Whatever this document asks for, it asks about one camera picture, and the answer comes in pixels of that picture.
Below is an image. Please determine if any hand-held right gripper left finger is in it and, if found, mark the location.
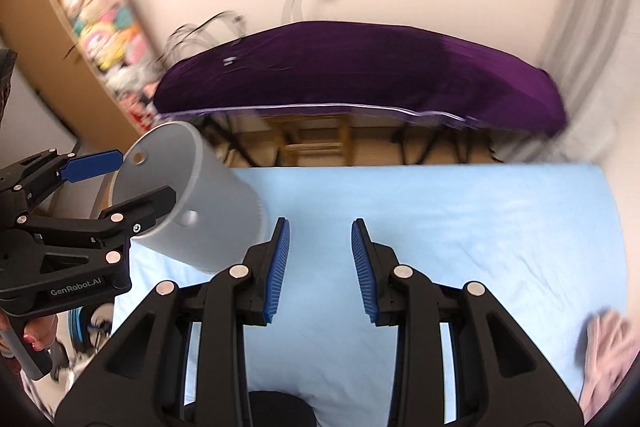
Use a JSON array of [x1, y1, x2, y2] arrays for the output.
[[54, 217, 292, 427]]

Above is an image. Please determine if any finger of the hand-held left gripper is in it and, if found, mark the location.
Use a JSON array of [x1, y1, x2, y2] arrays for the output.
[[0, 149, 122, 210], [15, 186, 177, 265]]

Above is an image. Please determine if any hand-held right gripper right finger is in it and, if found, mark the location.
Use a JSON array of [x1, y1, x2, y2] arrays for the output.
[[351, 218, 586, 427]]

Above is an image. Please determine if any grey plastic bucket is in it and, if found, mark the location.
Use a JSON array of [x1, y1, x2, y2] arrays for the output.
[[111, 121, 266, 275]]

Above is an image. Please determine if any person's left hand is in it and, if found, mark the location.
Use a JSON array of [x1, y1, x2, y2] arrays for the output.
[[20, 314, 57, 353]]

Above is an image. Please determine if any wooden shelf unit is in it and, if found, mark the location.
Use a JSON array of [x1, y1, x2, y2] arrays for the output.
[[0, 0, 166, 142]]

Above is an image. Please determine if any light blue bed sheet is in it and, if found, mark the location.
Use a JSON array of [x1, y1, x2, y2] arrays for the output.
[[112, 163, 628, 427]]

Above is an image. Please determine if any wooden stool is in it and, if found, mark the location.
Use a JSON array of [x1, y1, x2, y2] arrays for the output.
[[267, 114, 353, 168]]

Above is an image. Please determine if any purple table cloth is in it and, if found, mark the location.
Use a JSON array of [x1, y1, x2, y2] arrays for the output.
[[152, 21, 568, 138]]

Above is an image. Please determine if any pink fluffy garment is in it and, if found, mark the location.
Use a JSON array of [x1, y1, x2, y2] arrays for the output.
[[580, 309, 637, 423]]

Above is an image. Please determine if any pale window curtain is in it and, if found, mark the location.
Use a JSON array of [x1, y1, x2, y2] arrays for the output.
[[537, 0, 640, 158]]

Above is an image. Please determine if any tangle of thin cables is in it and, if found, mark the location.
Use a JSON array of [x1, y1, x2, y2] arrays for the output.
[[161, 10, 247, 64]]

